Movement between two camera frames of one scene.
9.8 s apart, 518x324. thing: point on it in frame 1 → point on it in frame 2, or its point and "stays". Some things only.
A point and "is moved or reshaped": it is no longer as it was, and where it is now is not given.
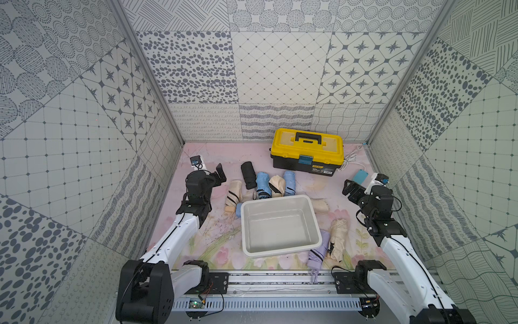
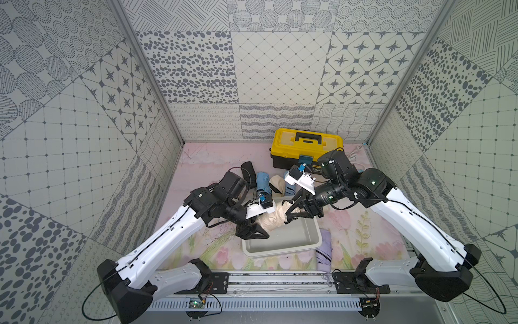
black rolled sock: [249, 175] stays
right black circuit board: [370, 306] stays
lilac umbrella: [315, 256] is moved or reshaped
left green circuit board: [196, 303] stays
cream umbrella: [338, 232] → [269, 221]
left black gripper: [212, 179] → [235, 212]
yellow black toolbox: [307, 151] stays
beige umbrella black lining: [277, 185] stays
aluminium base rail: [289, 293] stays
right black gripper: [360, 190] → [306, 198]
